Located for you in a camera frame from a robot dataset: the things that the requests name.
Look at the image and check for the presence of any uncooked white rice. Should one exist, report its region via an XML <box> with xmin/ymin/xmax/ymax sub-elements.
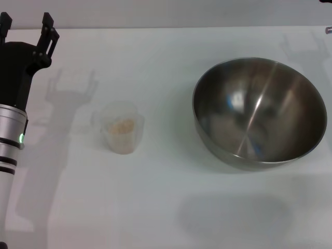
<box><xmin>108</xmin><ymin>118</ymin><xmax>136</xmax><ymax>154</ymax></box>

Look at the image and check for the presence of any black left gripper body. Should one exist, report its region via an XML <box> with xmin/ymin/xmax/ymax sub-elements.
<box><xmin>0</xmin><ymin>41</ymin><xmax>51</xmax><ymax>112</ymax></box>

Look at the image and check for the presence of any clear plastic measuring cup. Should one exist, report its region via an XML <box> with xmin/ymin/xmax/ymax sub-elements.
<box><xmin>90</xmin><ymin>101</ymin><xmax>145</xmax><ymax>156</ymax></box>

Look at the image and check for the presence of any left gripper cable with plugs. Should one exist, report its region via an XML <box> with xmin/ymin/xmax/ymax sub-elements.
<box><xmin>18</xmin><ymin>116</ymin><xmax>29</xmax><ymax>150</ymax></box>

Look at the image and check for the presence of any stainless steel mixing bowl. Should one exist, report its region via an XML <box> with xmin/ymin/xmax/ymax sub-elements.
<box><xmin>191</xmin><ymin>57</ymin><xmax>327</xmax><ymax>172</ymax></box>

